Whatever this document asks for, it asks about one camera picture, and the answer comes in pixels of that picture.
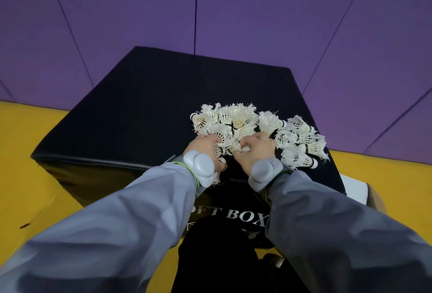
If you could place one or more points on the person's left hand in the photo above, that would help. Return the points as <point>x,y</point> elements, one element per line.
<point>201,144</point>

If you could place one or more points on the person's right hand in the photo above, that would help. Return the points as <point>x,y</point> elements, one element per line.
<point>258,150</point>

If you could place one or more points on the person's left fingers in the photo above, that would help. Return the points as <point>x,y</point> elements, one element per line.
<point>212,138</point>

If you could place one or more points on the person's right fingers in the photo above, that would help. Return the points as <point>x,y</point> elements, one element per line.
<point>256,137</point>

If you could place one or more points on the white feather shuttlecock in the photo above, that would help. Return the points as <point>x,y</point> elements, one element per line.
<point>223,149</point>
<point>240,146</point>

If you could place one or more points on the person's right forearm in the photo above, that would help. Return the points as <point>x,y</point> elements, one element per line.
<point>341,235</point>

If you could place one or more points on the person's left forearm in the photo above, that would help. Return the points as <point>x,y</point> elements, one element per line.
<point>111,232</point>

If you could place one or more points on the grey wrist tracker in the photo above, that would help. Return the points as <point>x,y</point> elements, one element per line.
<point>265,173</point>
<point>201,167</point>

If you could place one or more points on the pile of white shuttlecocks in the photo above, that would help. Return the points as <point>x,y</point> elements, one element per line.
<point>297,139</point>

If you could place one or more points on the black padded soft box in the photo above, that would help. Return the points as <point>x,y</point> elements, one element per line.
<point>162,114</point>

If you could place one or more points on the cardboard box with white flap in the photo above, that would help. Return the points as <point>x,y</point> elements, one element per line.
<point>357,189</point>

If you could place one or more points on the person's shoe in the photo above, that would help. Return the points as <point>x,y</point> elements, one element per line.
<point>275,261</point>

